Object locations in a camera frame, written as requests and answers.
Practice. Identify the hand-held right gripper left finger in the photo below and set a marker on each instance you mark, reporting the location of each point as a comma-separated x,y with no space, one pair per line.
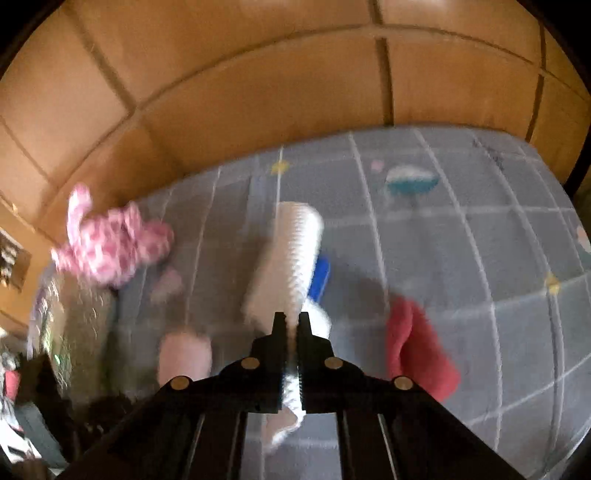
270,369

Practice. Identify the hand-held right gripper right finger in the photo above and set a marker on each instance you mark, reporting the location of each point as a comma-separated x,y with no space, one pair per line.
314,369

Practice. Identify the white ribbed sock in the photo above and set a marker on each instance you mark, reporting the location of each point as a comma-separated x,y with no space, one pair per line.
291,240

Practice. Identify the pale pink sock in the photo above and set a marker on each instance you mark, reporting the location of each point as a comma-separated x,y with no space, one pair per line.
184,357

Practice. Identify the blue sock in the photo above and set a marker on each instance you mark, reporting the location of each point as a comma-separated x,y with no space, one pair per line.
320,277

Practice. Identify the dark pink cloth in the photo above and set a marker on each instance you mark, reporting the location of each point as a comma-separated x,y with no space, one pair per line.
415,350

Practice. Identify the pink spotted plush toy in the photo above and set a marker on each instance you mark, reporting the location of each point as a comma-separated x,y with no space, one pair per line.
111,249

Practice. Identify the glittery silver tissue box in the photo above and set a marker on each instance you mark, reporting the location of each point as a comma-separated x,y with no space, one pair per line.
74,318

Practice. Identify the row of small bottles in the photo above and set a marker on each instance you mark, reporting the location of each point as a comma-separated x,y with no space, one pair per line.
11,263

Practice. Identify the large wooden wardrobe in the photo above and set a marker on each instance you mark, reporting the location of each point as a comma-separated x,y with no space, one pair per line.
231,83

